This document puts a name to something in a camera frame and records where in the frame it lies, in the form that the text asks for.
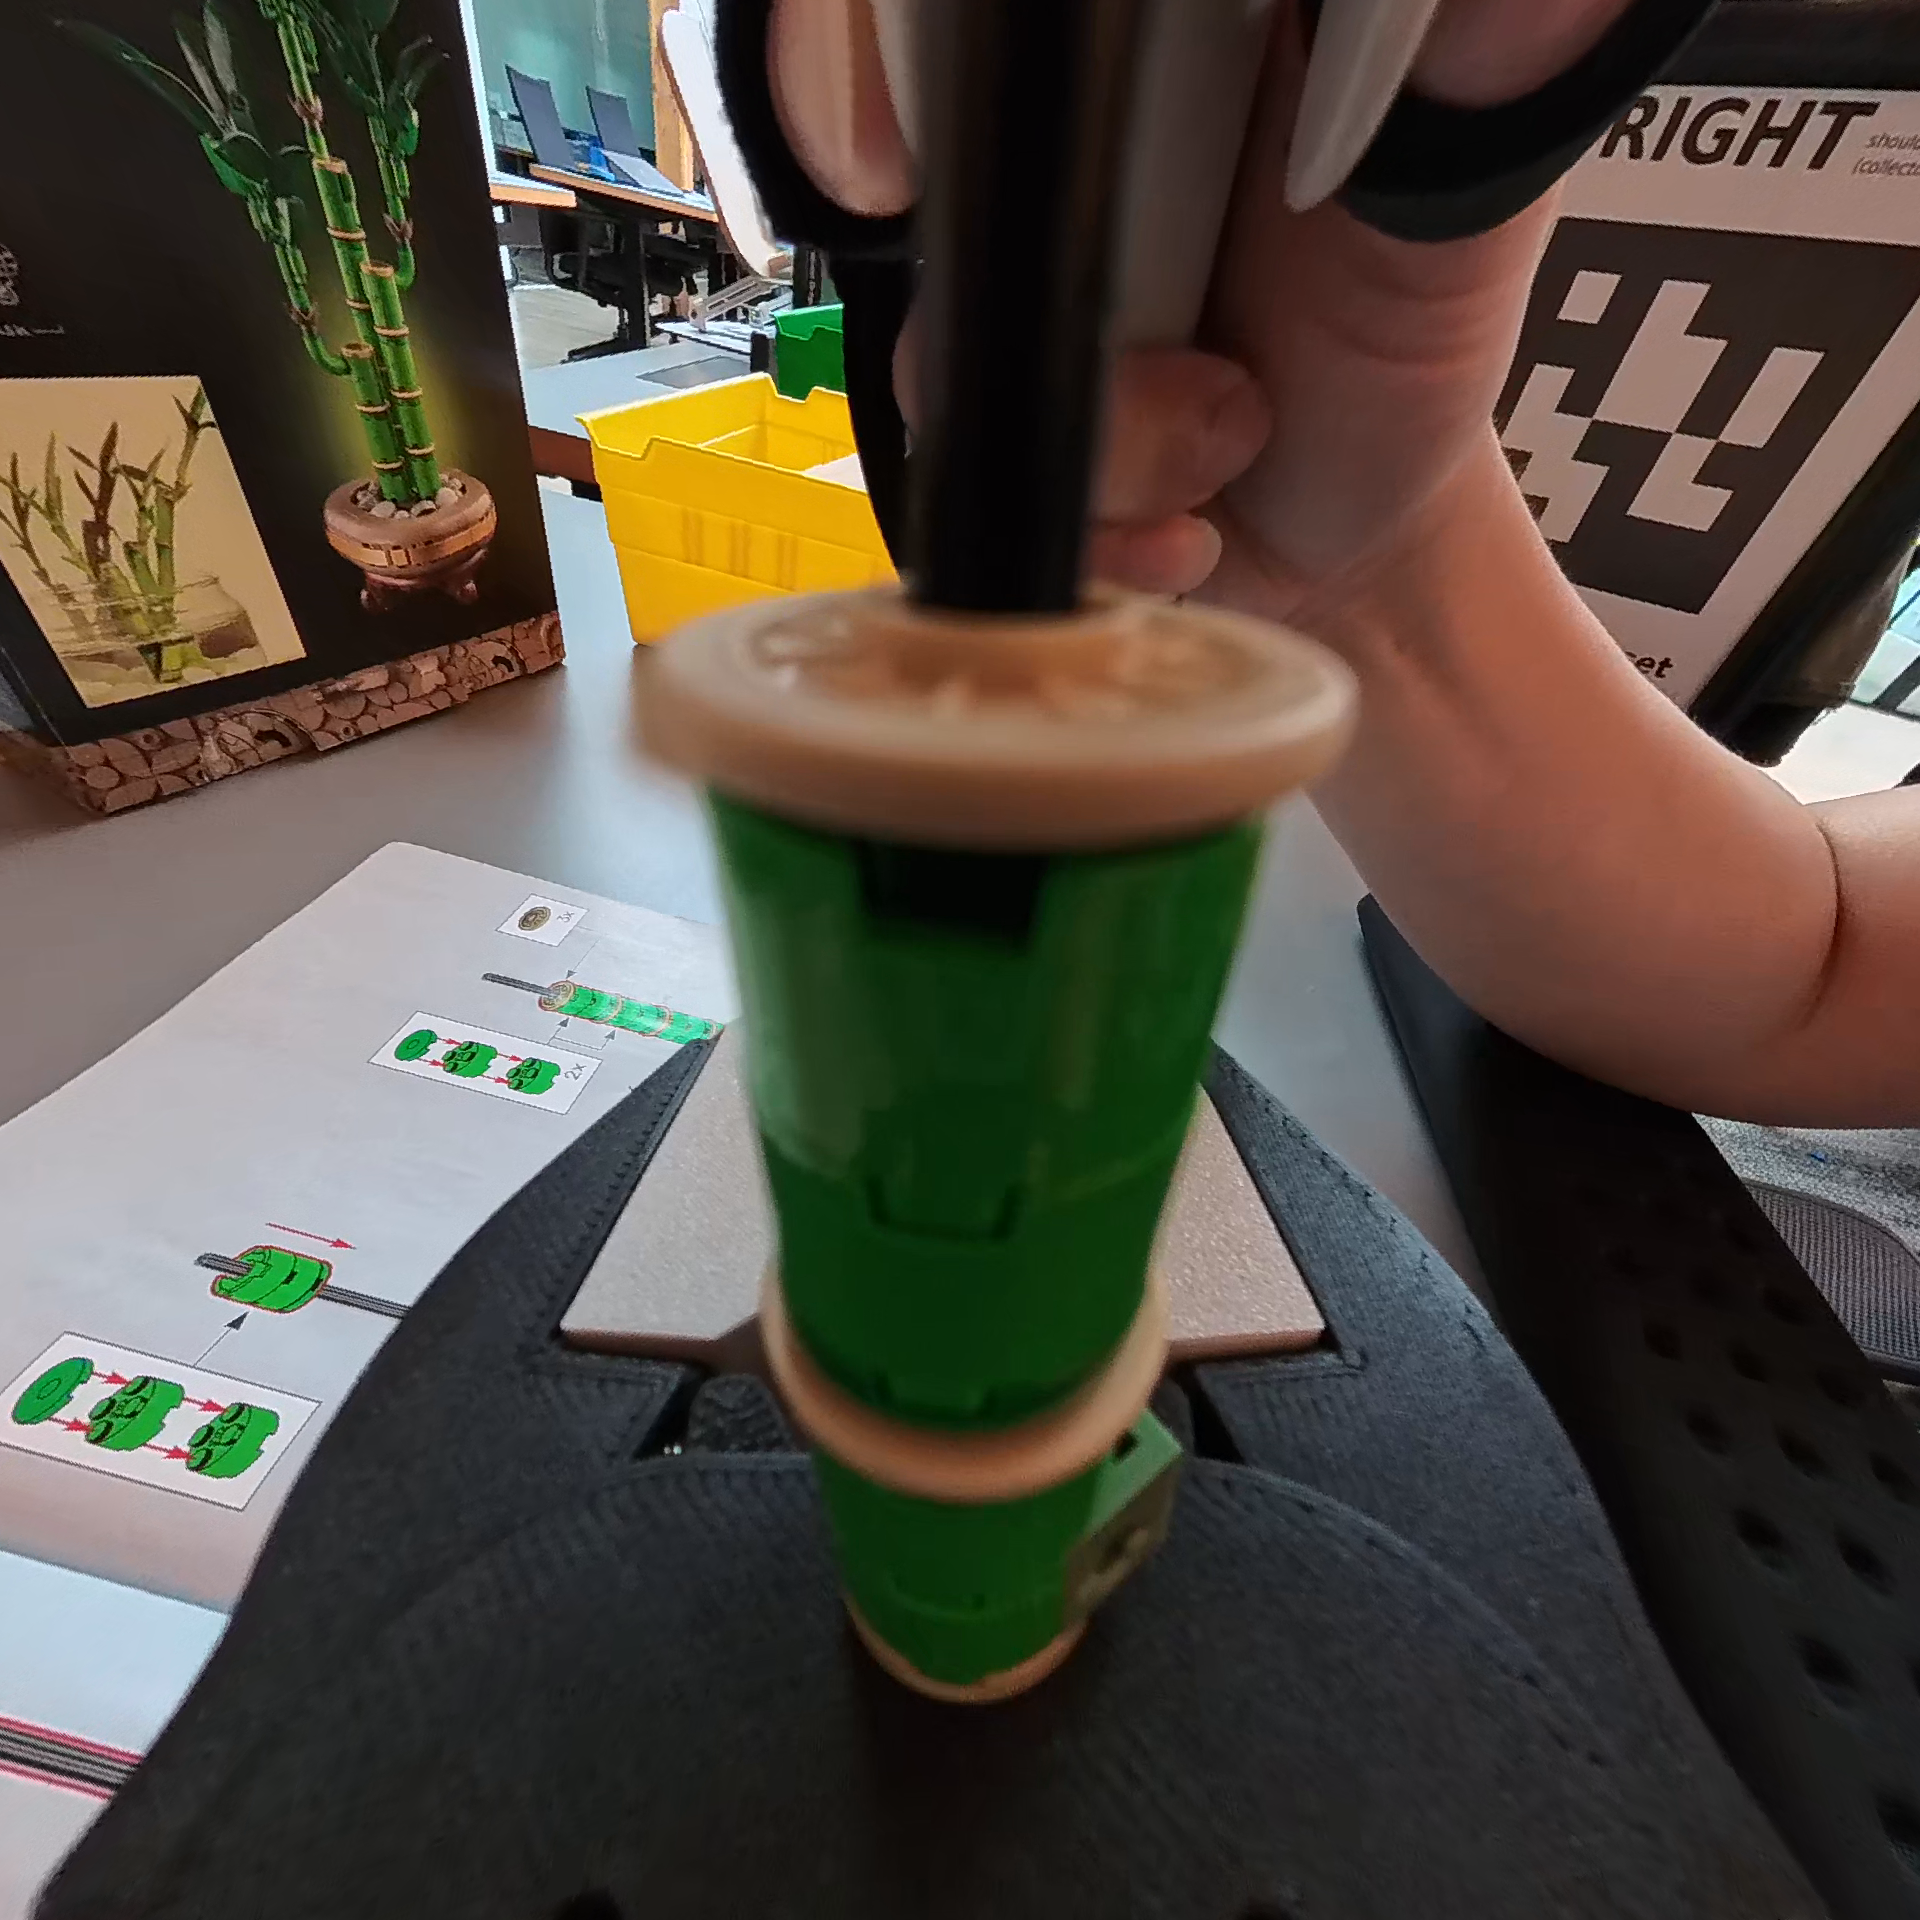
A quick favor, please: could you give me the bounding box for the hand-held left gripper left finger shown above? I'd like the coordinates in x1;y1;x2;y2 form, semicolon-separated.
561;1034;777;1352

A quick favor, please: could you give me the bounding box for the yellow plastic bin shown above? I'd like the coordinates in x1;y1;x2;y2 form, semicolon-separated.
576;371;901;643

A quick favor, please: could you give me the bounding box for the black toy set box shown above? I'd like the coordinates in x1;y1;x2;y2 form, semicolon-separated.
0;0;569;816

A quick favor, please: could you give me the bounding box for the black office chair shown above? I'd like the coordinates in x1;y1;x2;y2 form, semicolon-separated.
585;210;705;351

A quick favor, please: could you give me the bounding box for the person's right forearm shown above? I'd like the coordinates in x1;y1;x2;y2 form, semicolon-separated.
1304;435;1920;1128

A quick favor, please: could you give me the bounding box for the toy bamboo stalk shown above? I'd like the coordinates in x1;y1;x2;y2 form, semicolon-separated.
626;0;1359;1704

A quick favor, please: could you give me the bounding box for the person's right hand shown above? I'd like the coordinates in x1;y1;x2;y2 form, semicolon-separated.
1091;0;1568;650

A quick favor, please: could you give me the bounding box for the framed marker sign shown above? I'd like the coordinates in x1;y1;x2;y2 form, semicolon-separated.
1500;0;1920;721

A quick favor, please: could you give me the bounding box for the building instruction booklet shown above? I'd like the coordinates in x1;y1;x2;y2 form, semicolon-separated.
0;840;737;1801

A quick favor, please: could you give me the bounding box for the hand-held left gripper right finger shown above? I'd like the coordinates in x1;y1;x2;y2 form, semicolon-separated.
1158;1082;1326;1347

